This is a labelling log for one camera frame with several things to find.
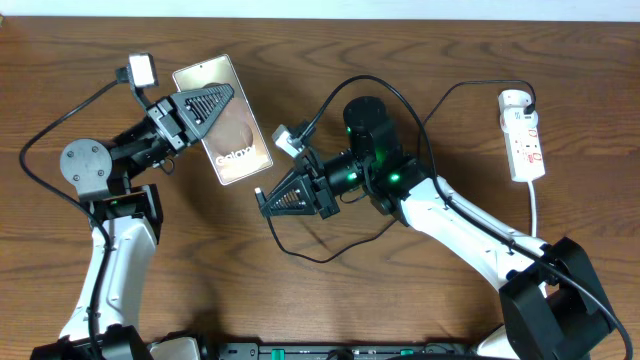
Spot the bronze Galaxy smartphone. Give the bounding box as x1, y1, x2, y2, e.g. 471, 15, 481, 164
172, 54, 273, 185

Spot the black charging cable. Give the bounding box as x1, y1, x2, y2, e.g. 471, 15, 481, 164
253, 79, 537, 265

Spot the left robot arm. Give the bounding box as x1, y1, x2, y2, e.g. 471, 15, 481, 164
31, 84, 234, 359

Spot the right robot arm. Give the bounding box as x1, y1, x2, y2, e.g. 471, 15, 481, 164
256, 96, 621, 359

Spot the white charger plug adapter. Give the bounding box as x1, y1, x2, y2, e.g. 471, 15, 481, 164
498, 89, 533, 112

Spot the white power strip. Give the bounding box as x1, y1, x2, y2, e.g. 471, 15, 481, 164
500, 107, 546, 183

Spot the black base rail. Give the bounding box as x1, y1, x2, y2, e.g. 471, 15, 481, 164
144, 341, 481, 360

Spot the white power strip cord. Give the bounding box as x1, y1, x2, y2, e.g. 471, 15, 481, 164
526, 180, 539, 239

